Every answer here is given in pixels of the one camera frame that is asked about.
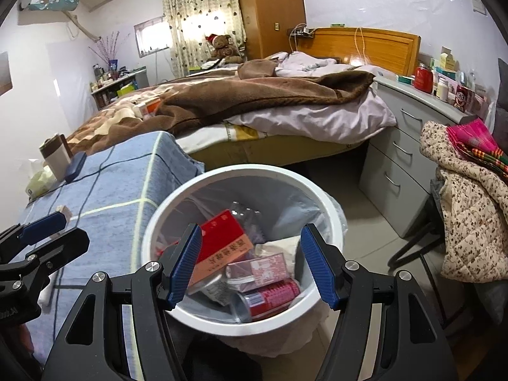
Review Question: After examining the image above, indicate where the red white box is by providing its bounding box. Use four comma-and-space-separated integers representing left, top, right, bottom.
137, 97, 163, 120

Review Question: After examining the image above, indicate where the blue striped table cloth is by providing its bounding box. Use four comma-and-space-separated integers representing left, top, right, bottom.
0, 131, 205, 366

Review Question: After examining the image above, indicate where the brown white box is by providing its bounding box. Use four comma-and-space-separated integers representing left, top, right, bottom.
39, 133, 72, 181

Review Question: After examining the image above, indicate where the person's left forearm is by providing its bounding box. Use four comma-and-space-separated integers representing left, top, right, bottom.
0, 321, 44, 381

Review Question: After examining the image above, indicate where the white round waste bin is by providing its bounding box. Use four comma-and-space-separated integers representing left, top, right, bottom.
142, 164, 344, 332

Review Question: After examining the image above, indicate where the brown fleece blanket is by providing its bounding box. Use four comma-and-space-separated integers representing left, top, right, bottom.
157, 59, 376, 137

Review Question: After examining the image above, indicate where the brown teddy bear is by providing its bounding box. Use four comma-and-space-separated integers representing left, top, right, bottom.
204, 34, 244, 64

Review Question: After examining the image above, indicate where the dark chair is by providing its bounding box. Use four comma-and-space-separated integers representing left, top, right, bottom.
389, 57, 508, 326

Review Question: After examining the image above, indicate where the power strip with chargers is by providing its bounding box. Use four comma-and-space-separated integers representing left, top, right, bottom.
288, 24, 316, 39

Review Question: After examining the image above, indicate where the pale pink duvet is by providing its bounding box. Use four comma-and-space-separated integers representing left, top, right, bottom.
230, 51, 398, 145

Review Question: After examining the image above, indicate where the small window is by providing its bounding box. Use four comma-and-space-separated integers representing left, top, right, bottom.
134, 17, 172, 57

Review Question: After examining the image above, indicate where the patterned window curtain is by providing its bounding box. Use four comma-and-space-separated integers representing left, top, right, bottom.
161, 0, 247, 78

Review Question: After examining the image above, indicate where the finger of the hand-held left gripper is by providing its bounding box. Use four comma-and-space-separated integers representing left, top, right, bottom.
0, 211, 67, 258
22, 228, 90, 276

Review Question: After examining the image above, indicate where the pale green box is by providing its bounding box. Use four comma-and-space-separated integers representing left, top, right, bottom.
438, 47, 458, 71

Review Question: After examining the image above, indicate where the white charging cable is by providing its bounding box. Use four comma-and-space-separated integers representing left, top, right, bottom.
354, 27, 366, 66

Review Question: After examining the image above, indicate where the wooden bed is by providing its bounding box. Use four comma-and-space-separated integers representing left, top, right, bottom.
65, 27, 421, 167

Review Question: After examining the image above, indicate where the pink patterned box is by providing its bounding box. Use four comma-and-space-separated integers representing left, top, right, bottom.
226, 253, 290, 290

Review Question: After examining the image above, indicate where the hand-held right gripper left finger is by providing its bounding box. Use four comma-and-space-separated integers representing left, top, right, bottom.
42, 223, 204, 381

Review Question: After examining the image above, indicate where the red jar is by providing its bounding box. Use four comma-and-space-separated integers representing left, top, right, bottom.
413, 63, 434, 93

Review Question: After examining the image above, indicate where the dark blue case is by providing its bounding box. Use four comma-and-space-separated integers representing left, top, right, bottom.
63, 151, 87, 184

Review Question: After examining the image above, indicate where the cartoon face tin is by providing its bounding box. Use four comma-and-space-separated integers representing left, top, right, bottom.
451, 84, 479, 114

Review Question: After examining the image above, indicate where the white air conditioner pipe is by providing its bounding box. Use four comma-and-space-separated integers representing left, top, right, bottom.
65, 10, 102, 42

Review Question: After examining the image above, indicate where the pale yellow bed sheet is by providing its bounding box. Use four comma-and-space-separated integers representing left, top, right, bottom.
177, 121, 278, 155

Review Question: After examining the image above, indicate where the crushed red soda can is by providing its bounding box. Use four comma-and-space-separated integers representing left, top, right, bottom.
232, 278, 302, 323

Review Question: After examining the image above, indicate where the red cardboard box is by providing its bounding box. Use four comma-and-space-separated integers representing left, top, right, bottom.
186, 210, 255, 286

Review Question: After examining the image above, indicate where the soft tissue pack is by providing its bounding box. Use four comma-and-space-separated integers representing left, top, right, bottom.
26, 159, 60, 199

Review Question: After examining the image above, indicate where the vase with dried branches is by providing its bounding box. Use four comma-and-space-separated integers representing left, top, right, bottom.
88, 31, 131, 80

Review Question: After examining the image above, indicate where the cluttered side desk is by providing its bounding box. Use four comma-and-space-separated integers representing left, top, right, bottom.
90, 67, 149, 110

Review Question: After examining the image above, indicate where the beige paper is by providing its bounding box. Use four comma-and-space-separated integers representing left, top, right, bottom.
254, 235, 302, 271

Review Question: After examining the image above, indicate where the wooden wardrobe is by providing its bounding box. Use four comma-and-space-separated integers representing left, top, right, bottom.
234, 0, 306, 62

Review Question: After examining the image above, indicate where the pink plaid cloth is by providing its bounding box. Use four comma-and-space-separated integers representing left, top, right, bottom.
446, 118, 508, 175

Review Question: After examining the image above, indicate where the brown beige patterned blanket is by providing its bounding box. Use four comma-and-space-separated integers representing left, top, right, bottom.
65, 85, 175, 155

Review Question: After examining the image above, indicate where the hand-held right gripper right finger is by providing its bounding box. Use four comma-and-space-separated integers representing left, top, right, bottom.
300, 223, 459, 381

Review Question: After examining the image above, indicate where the white paper wrapper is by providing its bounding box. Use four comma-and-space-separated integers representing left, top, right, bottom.
186, 274, 235, 306

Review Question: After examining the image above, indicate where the floral quilted coat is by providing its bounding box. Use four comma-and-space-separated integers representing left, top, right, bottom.
420, 121, 508, 284

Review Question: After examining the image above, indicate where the grey drawer dresser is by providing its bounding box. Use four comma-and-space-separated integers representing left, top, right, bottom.
359, 75, 481, 239

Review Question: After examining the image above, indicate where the wall picture frame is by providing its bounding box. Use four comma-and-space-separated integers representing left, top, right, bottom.
0, 51, 10, 97

